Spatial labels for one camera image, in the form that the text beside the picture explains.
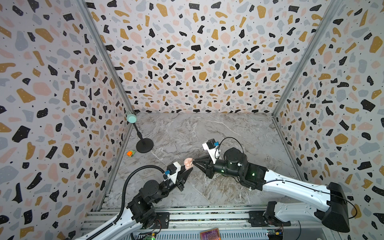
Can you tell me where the pink earbud charging case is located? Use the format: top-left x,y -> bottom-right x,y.
184,158 -> 194,170

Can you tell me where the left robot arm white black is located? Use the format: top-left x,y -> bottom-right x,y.
79,165 -> 193,240

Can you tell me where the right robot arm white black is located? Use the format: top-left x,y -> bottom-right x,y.
192,148 -> 350,233

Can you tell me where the green microphone on black stand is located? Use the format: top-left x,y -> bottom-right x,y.
127,114 -> 154,154

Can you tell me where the small orange green toy car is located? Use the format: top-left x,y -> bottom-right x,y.
127,151 -> 136,157

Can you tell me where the pink circuit board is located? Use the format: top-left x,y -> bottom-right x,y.
200,228 -> 221,240

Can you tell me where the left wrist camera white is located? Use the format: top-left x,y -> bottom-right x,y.
164,162 -> 181,185

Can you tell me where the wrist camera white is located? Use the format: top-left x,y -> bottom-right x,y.
164,162 -> 181,185
202,139 -> 220,164

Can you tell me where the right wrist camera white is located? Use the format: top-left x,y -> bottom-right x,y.
202,139 -> 220,164

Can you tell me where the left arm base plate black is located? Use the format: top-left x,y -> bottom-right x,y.
132,212 -> 170,230

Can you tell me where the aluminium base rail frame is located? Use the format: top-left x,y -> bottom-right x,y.
80,206 -> 341,240

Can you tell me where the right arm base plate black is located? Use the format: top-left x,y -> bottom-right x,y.
248,201 -> 291,227

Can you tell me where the black corrugated cable conduit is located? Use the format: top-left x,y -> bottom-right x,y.
86,164 -> 166,240

